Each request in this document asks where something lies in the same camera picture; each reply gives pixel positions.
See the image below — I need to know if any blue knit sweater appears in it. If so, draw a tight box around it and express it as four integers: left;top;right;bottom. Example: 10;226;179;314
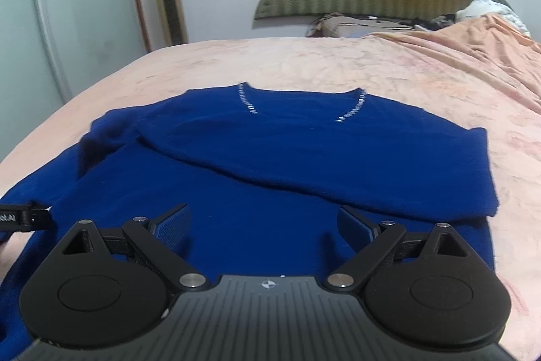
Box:
1;83;499;360

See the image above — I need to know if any dark clothes pile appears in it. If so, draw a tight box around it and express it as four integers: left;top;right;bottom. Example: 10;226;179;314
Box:
412;14;456;31

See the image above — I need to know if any beige pillow at headboard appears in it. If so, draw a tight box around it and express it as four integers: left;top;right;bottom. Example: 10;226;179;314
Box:
305;13;415;39

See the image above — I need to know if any pink floral bed blanket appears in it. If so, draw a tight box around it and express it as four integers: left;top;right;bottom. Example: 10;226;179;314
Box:
1;15;540;360

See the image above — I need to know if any white wardrobe with flowers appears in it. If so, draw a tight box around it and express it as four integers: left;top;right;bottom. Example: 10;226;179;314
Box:
1;0;147;157

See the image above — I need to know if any white fluffy blanket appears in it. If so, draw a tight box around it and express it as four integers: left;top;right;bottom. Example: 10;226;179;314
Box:
455;0;531;37

